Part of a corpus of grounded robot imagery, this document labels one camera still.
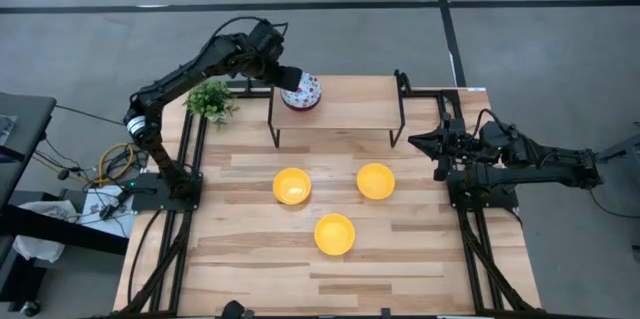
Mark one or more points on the black aluminium table frame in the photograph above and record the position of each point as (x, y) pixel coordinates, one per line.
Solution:
(182, 259)

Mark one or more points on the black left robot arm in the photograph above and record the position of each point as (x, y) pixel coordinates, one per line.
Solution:
(175, 76)

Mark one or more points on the yellow mini bowl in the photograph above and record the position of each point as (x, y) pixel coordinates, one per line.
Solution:
(375, 181)
(292, 186)
(334, 235)

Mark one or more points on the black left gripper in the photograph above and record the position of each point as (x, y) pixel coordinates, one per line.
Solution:
(262, 68)

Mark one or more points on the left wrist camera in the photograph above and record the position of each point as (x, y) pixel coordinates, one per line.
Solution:
(265, 39)

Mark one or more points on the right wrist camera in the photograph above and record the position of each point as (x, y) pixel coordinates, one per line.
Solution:
(492, 136)

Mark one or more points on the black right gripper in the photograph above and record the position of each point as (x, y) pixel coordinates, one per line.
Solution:
(457, 141)

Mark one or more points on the black caster wheel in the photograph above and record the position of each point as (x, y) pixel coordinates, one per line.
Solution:
(30, 308)

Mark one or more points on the red floral mini bowl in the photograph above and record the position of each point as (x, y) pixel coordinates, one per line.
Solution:
(305, 96)

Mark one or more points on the black cart beam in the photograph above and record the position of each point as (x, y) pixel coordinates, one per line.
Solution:
(60, 231)

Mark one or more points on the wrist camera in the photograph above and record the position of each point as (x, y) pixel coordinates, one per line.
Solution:
(265, 39)
(492, 136)

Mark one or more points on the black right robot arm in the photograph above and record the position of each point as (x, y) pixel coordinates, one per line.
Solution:
(540, 166)

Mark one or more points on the green potted plant white pot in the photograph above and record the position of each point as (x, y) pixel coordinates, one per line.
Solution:
(210, 101)

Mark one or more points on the wooden shelf with black legs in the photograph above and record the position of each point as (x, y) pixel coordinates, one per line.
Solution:
(360, 104)

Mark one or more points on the black table-level camera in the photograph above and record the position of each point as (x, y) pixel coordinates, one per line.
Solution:
(233, 310)

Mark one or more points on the white plastic bag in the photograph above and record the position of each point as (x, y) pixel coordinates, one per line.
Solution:
(35, 249)

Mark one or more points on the black desk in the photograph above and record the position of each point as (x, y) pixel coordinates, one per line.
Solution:
(25, 119)

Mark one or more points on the white paper sheet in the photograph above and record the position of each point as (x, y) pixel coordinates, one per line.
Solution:
(107, 219)

